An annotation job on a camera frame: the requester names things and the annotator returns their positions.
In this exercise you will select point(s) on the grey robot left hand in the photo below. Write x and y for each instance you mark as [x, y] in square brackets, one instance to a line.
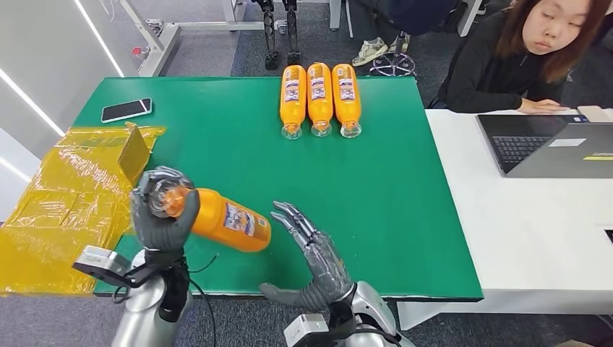
[163, 232]

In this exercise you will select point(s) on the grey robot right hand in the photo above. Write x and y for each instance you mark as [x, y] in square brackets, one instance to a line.
[325, 268]

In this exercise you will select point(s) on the orange juice bottle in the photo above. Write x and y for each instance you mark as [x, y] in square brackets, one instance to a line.
[293, 96]
[346, 96]
[230, 221]
[320, 93]

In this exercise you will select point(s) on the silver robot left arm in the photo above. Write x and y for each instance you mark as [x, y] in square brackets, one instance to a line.
[148, 311]

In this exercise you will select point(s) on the green table mat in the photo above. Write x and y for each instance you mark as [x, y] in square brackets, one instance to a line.
[373, 191]

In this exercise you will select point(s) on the yellow wrapped cardboard box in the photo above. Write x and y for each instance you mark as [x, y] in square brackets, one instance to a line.
[62, 210]

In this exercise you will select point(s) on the black smartphone white case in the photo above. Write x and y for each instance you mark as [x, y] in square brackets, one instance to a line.
[126, 110]

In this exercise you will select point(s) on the red knob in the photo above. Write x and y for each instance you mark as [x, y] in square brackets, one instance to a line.
[139, 51]

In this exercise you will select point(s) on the white desk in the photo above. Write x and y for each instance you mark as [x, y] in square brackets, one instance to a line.
[536, 230]

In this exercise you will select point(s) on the chrome chair base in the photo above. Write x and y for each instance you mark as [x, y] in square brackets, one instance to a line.
[392, 64]

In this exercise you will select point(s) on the black robot leg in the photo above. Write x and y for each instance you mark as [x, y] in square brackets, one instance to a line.
[293, 31]
[271, 33]

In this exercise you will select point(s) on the black open laptop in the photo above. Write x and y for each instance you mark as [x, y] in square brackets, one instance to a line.
[517, 141]

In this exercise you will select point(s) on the person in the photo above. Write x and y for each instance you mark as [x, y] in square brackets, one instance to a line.
[483, 72]
[383, 16]

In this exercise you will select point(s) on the white table leg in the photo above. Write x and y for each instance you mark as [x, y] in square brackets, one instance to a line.
[335, 14]

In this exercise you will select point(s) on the grey laptop lid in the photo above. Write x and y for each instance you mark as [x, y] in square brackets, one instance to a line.
[560, 160]

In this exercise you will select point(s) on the person's hand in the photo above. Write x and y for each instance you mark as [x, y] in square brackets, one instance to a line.
[543, 106]

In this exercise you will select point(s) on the black object at desk edge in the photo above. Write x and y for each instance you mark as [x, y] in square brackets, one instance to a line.
[609, 236]

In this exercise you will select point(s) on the pale pink smartphone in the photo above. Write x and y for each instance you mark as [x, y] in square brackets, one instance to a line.
[594, 113]

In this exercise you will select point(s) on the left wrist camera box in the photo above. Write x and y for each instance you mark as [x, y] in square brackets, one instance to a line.
[100, 263]

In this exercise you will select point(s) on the white metal stand frame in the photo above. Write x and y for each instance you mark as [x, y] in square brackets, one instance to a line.
[163, 40]

